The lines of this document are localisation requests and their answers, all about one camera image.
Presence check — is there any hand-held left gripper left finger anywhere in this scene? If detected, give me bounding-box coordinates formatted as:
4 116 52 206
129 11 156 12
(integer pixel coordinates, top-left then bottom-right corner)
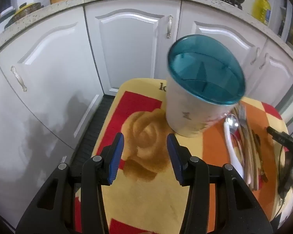
16 132 124 234

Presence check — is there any metal fork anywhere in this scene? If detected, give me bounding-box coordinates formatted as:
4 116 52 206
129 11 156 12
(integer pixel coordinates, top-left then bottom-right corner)
238 103 253 142

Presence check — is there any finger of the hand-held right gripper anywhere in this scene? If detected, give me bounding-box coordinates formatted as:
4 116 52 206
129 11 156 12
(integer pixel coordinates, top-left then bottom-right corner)
267 126 293 149

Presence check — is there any white cabinet door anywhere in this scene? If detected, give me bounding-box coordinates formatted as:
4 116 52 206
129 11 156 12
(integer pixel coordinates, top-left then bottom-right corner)
0 5 105 156
245 39 293 109
0 56 75 227
84 0 182 96
178 1 268 98

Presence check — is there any floral white utensil holder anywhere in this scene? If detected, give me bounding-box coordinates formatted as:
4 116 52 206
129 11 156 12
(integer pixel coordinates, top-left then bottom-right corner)
165 35 246 137

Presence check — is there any black ribbed kick plate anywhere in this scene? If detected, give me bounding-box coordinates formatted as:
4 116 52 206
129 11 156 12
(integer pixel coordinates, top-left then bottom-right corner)
71 95 118 177

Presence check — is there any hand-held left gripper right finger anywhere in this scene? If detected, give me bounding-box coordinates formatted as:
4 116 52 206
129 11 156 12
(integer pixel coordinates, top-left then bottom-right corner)
166 134 274 234

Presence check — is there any white handled utensil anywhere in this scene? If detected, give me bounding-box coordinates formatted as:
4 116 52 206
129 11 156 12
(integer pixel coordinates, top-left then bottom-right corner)
223 122 246 179

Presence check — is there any ornate metal cabinet handle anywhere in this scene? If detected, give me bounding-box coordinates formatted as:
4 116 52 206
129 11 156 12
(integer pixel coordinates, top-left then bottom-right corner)
166 15 173 39
259 53 269 69
250 47 259 65
11 66 28 92

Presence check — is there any bundle of wooden chopsticks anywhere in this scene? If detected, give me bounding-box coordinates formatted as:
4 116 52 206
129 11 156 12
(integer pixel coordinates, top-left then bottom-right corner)
233 102 260 192

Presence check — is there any yellow cooking oil bottle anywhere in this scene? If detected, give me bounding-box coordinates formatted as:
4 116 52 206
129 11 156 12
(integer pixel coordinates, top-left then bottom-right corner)
253 0 271 26

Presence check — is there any yellow lidded casserole pot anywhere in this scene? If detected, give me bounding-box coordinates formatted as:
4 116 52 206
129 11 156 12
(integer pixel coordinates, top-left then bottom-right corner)
4 2 43 27

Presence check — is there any metal spoon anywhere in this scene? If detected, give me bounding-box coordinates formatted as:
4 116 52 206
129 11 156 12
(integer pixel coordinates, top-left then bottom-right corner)
225 114 239 134

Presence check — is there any printed rose blanket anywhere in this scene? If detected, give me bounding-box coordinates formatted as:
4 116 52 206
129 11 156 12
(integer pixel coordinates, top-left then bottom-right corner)
91 78 290 234

